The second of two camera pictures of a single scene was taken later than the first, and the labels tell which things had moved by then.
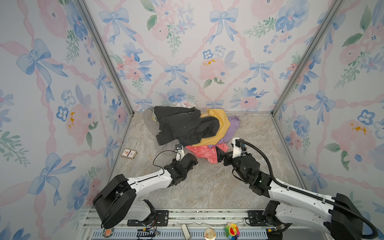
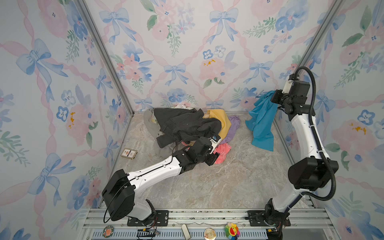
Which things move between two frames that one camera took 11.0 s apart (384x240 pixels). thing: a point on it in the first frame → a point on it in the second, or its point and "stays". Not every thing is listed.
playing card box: (129, 153) stays
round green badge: (108, 232) stays
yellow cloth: (224, 125) stays
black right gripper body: (237, 165) → (281, 99)
